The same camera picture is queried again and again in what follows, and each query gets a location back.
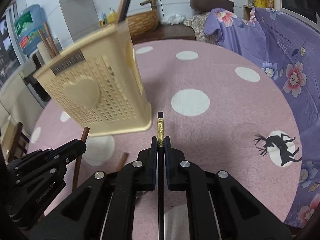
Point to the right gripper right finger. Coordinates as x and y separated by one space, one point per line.
219 207

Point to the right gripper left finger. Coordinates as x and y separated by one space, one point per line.
103 207

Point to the brown wooden chopstick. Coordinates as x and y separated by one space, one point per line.
122 161
78 161

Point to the black gold-banded chopstick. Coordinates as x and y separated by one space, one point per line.
160 164

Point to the cream plastic utensil holder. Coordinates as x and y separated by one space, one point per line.
97 83

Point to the wooden chair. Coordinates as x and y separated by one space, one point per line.
14 142

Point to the pink polka-dot tablecloth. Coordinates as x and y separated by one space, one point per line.
214 103

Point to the brown chopstick in holder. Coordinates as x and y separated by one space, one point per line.
50 40
46 44
125 1

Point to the blue water jug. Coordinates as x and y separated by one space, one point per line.
29 21

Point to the purple floral cloth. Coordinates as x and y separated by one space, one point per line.
287 50

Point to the dark wooden side table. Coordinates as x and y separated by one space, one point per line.
167 32

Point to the yellow soap bottle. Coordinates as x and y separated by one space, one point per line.
112 16

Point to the woven basket basin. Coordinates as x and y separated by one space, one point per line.
143 23

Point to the brass faucet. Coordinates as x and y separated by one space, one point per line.
153 4

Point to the white microwave oven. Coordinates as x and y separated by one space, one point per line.
300 9

